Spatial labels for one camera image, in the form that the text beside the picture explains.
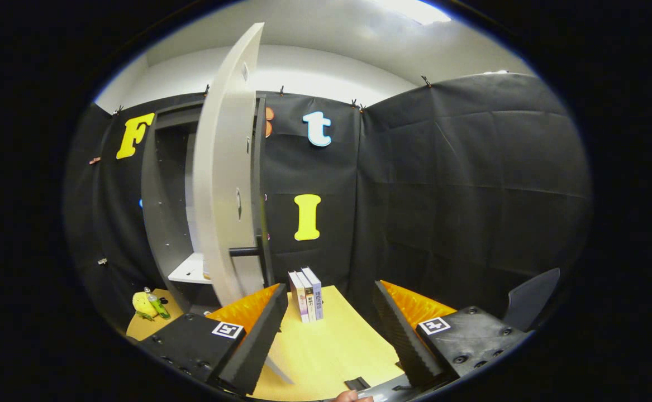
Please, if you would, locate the green bottle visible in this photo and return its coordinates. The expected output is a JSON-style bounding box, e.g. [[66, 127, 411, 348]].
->
[[144, 287, 171, 320]]

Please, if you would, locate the lavender book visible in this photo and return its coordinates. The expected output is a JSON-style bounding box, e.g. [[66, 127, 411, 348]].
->
[[302, 267, 325, 320]]

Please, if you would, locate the pale pink book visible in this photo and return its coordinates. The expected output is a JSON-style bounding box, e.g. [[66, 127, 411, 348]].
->
[[288, 271, 310, 323]]

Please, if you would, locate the long ceiling light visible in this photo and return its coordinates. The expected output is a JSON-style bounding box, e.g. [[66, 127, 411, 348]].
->
[[370, 0, 452, 26]]

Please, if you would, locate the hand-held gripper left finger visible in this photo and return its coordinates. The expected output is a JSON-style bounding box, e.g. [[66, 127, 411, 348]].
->
[[136, 284, 290, 396]]

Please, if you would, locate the dark grey shoe cabinet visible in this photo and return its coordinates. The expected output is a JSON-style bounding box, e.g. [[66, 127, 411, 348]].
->
[[140, 94, 276, 314]]

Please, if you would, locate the yellow plush toy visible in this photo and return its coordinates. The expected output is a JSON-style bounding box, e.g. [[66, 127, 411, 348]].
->
[[132, 291, 159, 322]]

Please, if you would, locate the black cabinet door handle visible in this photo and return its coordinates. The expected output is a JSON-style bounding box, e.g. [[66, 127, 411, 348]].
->
[[229, 234, 266, 263]]

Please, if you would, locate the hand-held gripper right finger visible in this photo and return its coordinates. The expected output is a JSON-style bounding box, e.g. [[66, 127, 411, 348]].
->
[[372, 279, 530, 391]]

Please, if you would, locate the dark brown book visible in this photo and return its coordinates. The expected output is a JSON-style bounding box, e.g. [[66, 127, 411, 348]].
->
[[296, 270, 317, 322]]

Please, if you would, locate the black backdrop cloth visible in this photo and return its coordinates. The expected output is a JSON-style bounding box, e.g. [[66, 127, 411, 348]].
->
[[63, 73, 592, 336]]

